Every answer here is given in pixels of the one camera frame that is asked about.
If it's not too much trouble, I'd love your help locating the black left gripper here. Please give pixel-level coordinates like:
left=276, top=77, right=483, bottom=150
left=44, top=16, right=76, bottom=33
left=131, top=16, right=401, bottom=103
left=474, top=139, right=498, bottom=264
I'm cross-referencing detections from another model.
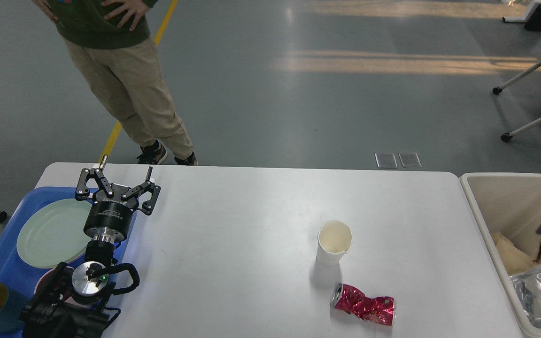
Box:
left=75, top=154, right=162, bottom=241

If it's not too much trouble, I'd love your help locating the brown paper bag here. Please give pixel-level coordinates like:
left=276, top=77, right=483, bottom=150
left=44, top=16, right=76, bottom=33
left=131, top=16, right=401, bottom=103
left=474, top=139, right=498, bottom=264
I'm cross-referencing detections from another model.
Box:
left=491, top=232, right=535, bottom=276

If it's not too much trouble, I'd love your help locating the mint green plate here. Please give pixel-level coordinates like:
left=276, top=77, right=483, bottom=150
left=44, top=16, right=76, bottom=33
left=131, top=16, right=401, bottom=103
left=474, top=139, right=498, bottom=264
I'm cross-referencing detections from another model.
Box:
left=16, top=199, right=92, bottom=261

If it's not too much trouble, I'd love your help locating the pink mug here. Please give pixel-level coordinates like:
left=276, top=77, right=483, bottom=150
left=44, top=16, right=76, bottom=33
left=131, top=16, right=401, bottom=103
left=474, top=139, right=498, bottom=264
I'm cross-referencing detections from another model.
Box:
left=34, top=268, right=78, bottom=305

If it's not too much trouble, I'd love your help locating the crushed red can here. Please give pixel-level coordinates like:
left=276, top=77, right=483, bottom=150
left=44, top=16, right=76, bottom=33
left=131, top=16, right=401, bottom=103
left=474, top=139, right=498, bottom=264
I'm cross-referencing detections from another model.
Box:
left=331, top=283, right=396, bottom=327

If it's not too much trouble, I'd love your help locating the white paper cup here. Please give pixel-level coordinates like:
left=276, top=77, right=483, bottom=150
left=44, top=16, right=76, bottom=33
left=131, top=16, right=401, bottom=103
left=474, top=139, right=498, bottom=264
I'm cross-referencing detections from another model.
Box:
left=316, top=220, right=352, bottom=266

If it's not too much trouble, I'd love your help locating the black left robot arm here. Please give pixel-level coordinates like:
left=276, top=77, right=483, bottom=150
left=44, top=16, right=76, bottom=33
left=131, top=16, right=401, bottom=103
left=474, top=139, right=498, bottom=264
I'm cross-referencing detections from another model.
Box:
left=19, top=157, right=161, bottom=338

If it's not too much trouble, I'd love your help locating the beige plastic bin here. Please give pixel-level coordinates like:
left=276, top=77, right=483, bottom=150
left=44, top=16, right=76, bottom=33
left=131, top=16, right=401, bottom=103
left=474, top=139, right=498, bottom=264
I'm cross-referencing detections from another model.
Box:
left=460, top=173, right=541, bottom=338

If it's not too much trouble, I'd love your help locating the blue plastic tray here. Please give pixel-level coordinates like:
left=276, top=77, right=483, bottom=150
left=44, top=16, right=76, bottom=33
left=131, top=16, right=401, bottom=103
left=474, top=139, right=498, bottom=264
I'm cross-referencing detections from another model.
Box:
left=0, top=187, right=125, bottom=338

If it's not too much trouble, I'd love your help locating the person in green sweater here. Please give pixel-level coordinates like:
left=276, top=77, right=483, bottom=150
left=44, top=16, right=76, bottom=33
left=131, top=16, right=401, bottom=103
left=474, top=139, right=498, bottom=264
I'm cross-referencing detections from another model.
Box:
left=34, top=0, right=198, bottom=166

